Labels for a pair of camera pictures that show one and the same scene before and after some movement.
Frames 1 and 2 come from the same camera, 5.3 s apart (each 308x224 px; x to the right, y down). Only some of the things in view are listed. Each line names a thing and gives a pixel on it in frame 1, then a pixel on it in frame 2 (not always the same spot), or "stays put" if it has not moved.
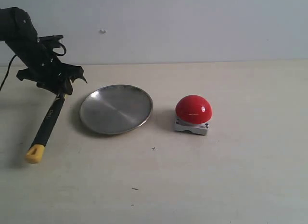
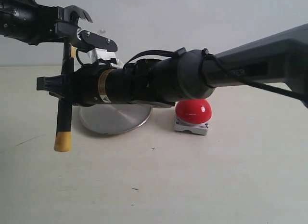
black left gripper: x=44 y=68 → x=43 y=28
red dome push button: x=193 y=113 stays put
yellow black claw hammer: x=36 y=151 → x=63 y=136
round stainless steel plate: x=116 y=109 stays put
